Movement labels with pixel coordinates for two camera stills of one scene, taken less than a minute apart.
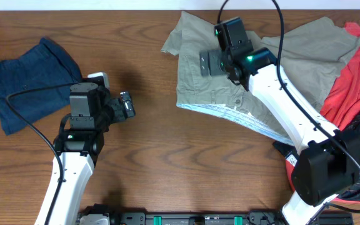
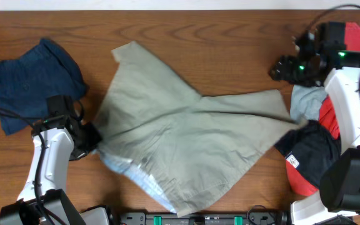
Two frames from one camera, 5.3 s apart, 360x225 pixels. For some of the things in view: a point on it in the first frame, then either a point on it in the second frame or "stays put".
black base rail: [252, 218] stays put
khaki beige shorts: [316, 52] -> [191, 152]
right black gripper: [214, 69] -> [284, 67]
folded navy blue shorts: [44, 64] stays put
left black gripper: [116, 103] -> [95, 139]
